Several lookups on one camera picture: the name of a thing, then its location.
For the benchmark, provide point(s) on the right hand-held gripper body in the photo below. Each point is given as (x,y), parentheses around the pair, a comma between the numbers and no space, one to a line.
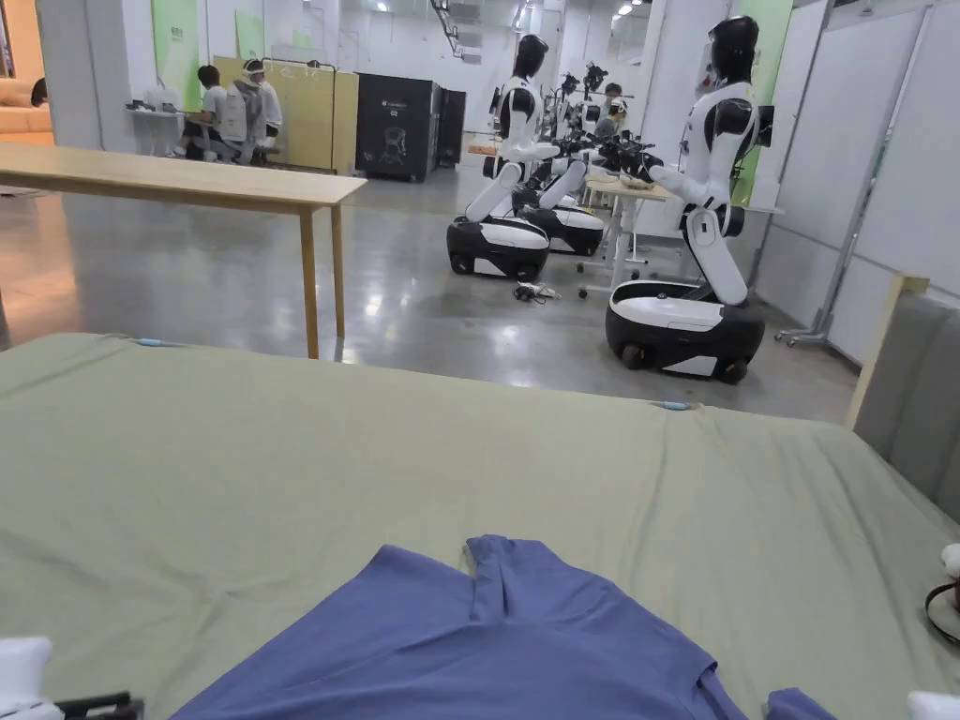
(936,707)

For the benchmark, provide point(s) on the beige sofa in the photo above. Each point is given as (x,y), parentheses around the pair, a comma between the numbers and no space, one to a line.
(19,112)

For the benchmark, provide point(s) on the group of people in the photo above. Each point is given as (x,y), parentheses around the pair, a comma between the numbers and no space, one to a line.
(611,112)

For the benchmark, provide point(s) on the bed with pale green sheet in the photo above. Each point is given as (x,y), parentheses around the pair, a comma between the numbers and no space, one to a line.
(225,480)

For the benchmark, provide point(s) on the small blue sheet clip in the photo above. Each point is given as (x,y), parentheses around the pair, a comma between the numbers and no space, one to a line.
(148,343)
(675,406)

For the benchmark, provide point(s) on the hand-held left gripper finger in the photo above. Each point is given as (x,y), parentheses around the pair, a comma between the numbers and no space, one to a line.
(97,707)

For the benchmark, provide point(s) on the black cabinet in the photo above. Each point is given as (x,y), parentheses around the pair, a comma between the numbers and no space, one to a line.
(394,127)

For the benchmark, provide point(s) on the white desk with equipment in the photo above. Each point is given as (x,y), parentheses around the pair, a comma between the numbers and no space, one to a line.
(626,202)

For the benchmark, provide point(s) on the white and black humanoid robot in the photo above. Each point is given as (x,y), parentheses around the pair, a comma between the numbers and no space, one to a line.
(712,187)
(510,150)
(574,217)

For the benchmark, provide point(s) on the grey padded headboard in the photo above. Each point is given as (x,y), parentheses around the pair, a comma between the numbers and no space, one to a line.
(919,390)

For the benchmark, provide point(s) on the blue shirt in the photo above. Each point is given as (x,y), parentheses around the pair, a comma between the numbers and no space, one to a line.
(465,645)

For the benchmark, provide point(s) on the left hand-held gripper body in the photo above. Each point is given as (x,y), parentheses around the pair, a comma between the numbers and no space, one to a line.
(21,667)

